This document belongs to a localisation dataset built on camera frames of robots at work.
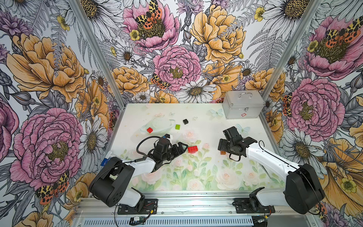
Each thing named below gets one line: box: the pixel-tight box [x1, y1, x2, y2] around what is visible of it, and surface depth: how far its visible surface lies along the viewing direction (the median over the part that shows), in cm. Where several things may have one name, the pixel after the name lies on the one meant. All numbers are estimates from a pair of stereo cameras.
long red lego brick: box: [187, 145, 199, 154], surface depth 95 cm
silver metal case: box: [222, 90, 265, 120], surface depth 108 cm
